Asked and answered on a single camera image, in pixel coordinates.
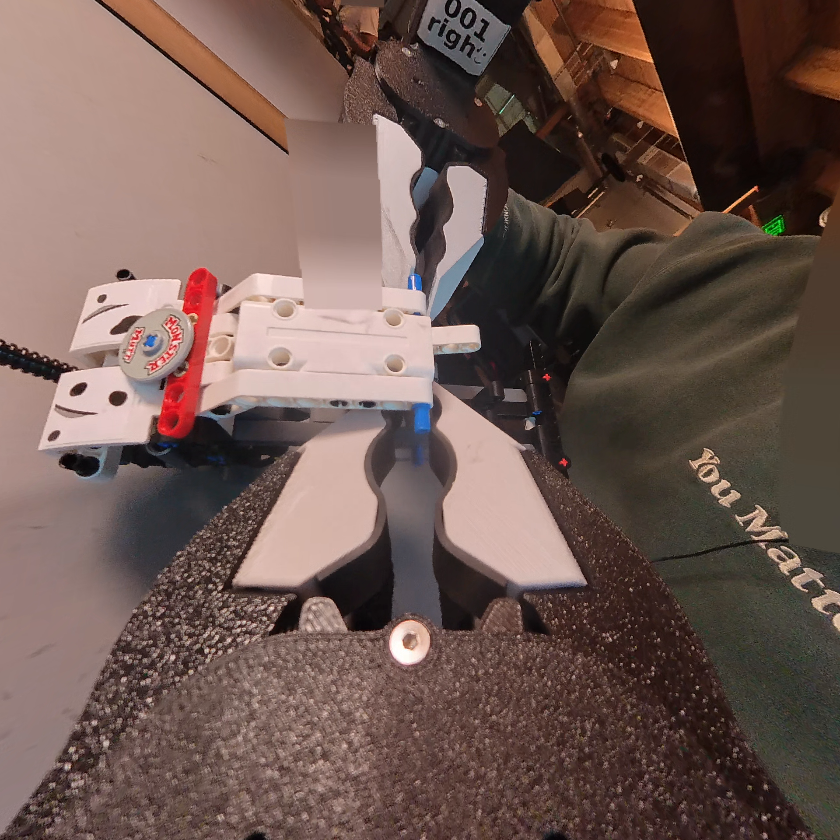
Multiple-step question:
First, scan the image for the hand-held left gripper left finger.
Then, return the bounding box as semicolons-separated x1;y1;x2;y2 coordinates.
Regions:
231;420;395;592

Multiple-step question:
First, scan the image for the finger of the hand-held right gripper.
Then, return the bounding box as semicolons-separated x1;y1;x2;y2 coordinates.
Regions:
373;115;426;293
415;163;491;324

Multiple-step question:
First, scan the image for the black microphone cable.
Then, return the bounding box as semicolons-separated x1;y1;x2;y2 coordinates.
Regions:
656;538;778;563

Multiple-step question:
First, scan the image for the grey desk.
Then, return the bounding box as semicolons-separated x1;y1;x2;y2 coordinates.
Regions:
0;0;368;821

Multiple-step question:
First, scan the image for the person's right forearm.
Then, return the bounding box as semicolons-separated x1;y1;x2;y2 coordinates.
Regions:
482;190;664;342

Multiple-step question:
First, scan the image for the person in green sweatshirt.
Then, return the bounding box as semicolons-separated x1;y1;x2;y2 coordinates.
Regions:
558;210;840;840

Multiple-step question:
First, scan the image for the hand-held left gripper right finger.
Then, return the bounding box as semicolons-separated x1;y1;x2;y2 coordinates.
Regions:
428;387;588;601

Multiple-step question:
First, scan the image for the wood edged table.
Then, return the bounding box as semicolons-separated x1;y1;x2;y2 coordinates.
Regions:
98;0;355;155

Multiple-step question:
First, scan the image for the white spotted brick truck model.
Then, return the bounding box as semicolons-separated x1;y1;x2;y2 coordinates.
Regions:
0;266;572;483

